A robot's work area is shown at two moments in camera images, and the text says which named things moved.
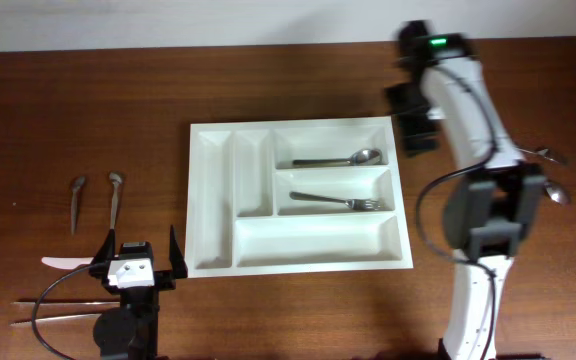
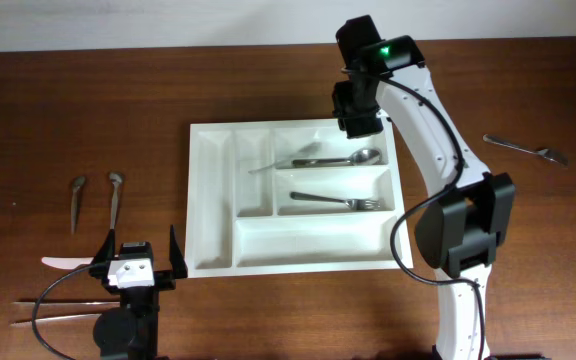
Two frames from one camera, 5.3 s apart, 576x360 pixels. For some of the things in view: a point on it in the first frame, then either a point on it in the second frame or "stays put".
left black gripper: (166, 279) stays put
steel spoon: (368, 156) stays put
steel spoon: (556, 193) to (274, 165)
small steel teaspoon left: (77, 184) stays put
